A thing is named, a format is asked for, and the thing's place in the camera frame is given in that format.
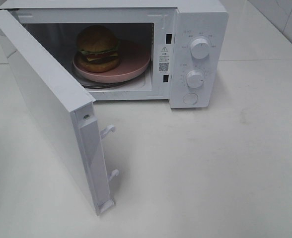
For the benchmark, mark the round white door button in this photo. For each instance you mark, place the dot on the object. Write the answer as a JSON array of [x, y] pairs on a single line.
[[190, 98]]

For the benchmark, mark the white round knob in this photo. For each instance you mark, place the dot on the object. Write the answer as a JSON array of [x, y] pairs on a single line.
[[195, 78], [200, 47]]

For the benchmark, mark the pink round plate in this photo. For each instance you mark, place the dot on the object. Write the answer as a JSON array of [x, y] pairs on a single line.
[[134, 59]]

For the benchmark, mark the white microwave door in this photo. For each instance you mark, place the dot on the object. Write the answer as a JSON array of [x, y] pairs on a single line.
[[62, 108]]

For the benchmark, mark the burger with lettuce and cheese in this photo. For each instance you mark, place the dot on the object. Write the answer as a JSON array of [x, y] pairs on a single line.
[[97, 49]]

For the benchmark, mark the glass microwave turntable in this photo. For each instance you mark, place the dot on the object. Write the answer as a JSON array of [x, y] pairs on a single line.
[[139, 80]]

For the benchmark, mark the white microwave oven body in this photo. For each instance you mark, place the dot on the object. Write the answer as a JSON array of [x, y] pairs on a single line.
[[175, 24]]

